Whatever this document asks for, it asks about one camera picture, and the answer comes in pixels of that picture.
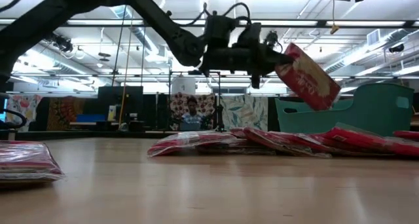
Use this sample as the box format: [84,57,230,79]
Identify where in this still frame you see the yellow pole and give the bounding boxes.
[117,20,132,127]

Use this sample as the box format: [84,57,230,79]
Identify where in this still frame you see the pink flower print cloth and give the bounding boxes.
[5,94,43,132]

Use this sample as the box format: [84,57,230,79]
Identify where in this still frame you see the person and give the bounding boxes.
[181,96,208,132]

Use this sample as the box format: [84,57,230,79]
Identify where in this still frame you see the black cable loop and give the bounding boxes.
[0,107,27,130]

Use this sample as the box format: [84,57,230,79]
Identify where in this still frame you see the blue box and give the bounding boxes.
[75,114,107,123]

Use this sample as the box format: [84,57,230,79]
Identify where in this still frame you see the red flower print cloth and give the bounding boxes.
[169,92,216,132]

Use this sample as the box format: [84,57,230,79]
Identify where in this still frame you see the white cylinder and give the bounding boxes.
[172,77,196,94]

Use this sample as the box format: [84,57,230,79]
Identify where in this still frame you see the black tripod stand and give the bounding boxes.
[213,104,226,132]

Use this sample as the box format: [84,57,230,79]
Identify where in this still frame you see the orange patterned cloth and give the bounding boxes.
[47,96,86,132]

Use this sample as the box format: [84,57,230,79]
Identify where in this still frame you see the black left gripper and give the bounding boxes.
[199,43,295,89]

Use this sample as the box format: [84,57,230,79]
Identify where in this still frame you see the yellow hanging tag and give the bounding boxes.
[329,0,340,35]

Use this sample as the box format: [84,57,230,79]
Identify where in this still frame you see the round black ceiling device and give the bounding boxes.
[264,30,283,53]

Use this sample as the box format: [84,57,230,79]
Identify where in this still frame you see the teal plastic basket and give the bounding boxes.
[274,83,415,137]

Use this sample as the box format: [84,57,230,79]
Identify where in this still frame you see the leaf print cloth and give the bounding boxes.
[219,95,269,135]

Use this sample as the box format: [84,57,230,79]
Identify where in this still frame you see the black ceiling equipment cluster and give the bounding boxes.
[51,33,74,53]

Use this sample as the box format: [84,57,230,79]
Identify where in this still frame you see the clear-wrapped red popcorn bag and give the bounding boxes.
[0,140,65,183]

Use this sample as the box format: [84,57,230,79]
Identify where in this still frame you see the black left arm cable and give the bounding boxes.
[223,2,252,26]

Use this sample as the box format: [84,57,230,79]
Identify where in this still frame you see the black metal frame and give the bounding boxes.
[168,70,222,132]

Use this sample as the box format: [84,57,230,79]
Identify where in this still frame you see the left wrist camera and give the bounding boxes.
[238,22,263,48]

